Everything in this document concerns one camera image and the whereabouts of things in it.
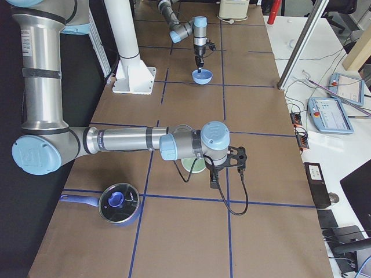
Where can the red fire extinguisher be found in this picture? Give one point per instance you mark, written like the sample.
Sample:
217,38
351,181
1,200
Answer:
274,7

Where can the black power adapter box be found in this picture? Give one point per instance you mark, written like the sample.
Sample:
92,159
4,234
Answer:
317,185

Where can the white appliance with glass lid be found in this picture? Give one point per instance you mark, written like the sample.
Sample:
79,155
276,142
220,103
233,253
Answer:
233,10

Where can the blue bowl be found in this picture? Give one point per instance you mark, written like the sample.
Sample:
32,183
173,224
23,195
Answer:
202,77

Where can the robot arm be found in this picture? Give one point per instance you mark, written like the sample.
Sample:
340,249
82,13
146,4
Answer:
82,88
197,27

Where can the far teach pendant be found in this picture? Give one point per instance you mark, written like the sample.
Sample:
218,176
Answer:
348,87

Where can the black monitor corner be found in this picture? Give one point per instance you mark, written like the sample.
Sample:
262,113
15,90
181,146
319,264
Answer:
356,187

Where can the blue saucepan with glass lid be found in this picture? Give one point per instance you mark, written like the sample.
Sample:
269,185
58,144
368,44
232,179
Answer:
119,204

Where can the teach pendant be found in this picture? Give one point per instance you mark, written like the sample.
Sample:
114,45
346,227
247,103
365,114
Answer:
348,87
328,116

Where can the aluminium frame post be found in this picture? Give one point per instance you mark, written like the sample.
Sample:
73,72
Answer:
308,29

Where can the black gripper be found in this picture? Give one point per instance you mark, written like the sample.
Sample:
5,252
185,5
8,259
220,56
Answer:
214,171
199,51

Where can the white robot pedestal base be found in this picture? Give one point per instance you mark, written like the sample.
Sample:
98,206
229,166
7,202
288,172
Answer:
133,76

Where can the near teach pendant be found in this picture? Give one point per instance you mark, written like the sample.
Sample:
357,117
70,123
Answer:
328,116

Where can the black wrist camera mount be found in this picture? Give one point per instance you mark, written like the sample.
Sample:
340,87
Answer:
237,157

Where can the green bowl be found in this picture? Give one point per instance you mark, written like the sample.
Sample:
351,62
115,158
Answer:
194,164

